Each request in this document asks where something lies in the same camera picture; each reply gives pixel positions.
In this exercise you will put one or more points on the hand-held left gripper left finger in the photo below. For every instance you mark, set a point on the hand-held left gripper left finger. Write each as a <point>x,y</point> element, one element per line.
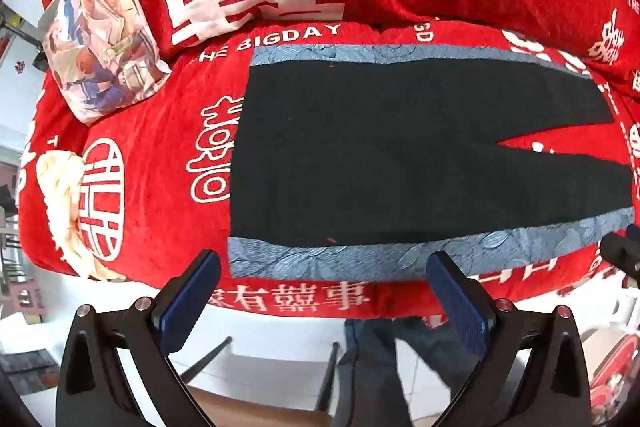
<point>192,302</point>

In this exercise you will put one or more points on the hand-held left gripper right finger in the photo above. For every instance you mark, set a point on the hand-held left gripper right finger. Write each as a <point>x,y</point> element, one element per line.
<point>457,302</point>

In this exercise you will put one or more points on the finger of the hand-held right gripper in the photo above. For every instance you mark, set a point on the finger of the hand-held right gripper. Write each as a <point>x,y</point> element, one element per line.
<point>619,251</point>

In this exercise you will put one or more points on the black pants with blue-grey trim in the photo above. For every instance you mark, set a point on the black pants with blue-grey trim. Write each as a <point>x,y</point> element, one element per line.
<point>375,147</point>

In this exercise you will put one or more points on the person's blue jeans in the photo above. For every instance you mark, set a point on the person's blue jeans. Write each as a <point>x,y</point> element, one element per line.
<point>370,357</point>

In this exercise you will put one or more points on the wooden stool with black legs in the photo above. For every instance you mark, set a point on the wooden stool with black legs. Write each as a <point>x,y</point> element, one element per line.
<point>250,407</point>

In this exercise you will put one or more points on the red round decoration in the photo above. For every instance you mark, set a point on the red round decoration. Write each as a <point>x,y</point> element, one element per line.
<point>617,372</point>

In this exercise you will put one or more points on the cream fluffy cloth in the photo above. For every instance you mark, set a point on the cream fluffy cloth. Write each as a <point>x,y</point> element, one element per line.
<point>60,187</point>

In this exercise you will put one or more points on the printed throw pillow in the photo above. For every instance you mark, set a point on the printed throw pillow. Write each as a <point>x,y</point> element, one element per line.
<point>100,37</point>

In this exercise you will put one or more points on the black metal stand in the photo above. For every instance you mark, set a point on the black metal stand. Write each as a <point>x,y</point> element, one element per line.
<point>15,27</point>

